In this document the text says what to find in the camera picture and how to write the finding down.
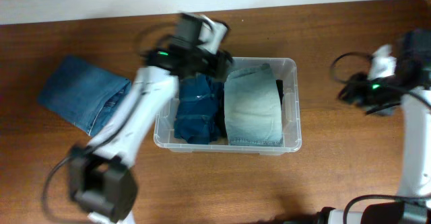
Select teal taped garment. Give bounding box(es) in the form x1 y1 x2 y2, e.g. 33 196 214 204
174 75 224 145

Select small black taped garment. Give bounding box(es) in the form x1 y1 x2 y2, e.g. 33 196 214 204
214 109 227 138

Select light blue jeans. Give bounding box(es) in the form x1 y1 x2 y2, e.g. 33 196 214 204
224 63 283 147

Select large black taped garment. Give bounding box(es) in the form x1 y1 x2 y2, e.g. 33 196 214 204
275 79 284 104

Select dark blue jeans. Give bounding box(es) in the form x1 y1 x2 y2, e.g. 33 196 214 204
38 56 132 137

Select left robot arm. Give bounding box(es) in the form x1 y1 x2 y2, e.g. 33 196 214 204
67 13 232 223

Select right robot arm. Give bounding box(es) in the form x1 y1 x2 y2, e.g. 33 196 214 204
311 29 430 224

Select clear plastic storage bin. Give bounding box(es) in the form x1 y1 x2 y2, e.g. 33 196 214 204
153 57 302 155

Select right black cable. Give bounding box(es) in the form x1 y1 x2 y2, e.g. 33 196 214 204
329 51 431 224

